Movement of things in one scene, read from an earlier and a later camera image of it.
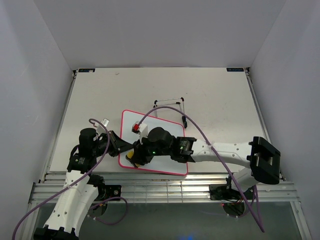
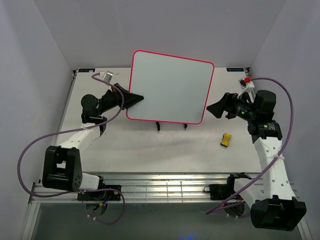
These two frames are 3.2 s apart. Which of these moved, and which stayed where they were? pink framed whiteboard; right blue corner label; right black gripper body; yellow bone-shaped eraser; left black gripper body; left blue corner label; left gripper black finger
Moved: left gripper black finger; right black gripper body; yellow bone-shaped eraser; left black gripper body; pink framed whiteboard
Stayed: left blue corner label; right blue corner label
